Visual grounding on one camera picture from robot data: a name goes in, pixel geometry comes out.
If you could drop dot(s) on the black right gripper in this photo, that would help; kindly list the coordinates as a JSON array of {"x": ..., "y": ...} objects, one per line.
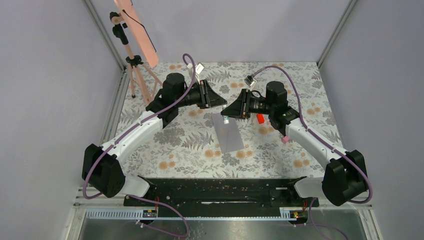
[{"x": 241, "y": 107}]

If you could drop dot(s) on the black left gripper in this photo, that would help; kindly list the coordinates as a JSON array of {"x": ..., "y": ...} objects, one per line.
[{"x": 208, "y": 96}]

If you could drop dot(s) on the grey envelope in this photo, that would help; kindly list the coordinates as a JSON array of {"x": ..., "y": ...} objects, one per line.
[{"x": 228, "y": 135}]

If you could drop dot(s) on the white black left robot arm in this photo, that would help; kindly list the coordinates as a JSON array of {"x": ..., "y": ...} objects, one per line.
[{"x": 102, "y": 165}]

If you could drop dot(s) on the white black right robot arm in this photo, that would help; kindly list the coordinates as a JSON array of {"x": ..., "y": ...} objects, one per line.
[{"x": 345, "y": 175}]

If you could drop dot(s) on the red rectangular block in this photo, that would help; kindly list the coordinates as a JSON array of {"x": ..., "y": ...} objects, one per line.
[{"x": 260, "y": 118}]

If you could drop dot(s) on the floral patterned table mat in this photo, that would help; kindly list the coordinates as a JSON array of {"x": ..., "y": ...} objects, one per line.
[{"x": 188, "y": 147}]

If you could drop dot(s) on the pink eraser block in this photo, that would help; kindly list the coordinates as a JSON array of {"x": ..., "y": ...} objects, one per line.
[{"x": 285, "y": 139}]

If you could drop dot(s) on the pink tripod stand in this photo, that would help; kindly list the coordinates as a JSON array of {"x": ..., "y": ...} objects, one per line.
[{"x": 133, "y": 62}]

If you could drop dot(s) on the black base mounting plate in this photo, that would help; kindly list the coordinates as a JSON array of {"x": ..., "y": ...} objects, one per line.
[{"x": 234, "y": 195}]

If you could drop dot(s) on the pink board on tripod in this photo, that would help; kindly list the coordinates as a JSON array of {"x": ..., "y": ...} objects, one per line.
[{"x": 138, "y": 31}]

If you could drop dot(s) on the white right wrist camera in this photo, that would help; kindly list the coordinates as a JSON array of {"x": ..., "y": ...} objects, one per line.
[{"x": 250, "y": 82}]

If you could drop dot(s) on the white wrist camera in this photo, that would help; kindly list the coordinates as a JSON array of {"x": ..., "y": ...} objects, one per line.
[
  {"x": 250, "y": 82},
  {"x": 196, "y": 71}
]

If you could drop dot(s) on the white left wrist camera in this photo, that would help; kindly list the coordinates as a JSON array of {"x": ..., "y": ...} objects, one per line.
[{"x": 196, "y": 71}]

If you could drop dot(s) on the aluminium slotted rail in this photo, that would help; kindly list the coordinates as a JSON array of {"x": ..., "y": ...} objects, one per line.
[{"x": 278, "y": 214}]

